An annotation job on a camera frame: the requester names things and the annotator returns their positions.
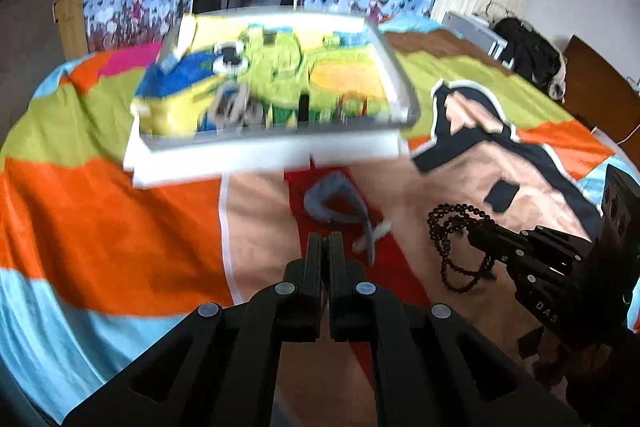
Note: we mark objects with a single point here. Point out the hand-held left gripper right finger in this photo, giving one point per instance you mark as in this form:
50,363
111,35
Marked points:
342,287

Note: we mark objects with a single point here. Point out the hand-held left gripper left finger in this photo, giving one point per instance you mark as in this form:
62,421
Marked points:
305,287

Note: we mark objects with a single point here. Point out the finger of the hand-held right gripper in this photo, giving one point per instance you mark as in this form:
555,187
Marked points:
505,234
520,277

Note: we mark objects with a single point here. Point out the blue-grey smartwatch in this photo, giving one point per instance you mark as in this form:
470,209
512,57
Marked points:
332,207

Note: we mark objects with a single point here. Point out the black ribbed hair clip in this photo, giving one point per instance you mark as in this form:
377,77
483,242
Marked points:
303,107

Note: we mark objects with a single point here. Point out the grey tray with cartoon lining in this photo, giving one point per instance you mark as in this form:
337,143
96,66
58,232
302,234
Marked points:
300,72

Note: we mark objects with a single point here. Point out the wooden headboard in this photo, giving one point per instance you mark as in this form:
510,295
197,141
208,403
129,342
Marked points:
600,87

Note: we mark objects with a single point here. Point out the black clothing pile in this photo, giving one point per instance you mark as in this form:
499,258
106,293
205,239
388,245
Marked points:
530,52

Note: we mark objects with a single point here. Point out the colourful patchwork blanket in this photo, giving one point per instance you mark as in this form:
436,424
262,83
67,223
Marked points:
125,217

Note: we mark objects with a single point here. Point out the white appliance box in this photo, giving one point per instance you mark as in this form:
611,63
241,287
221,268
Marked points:
470,29

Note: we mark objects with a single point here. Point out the wooden cabinet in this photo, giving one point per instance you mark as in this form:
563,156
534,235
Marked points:
72,22

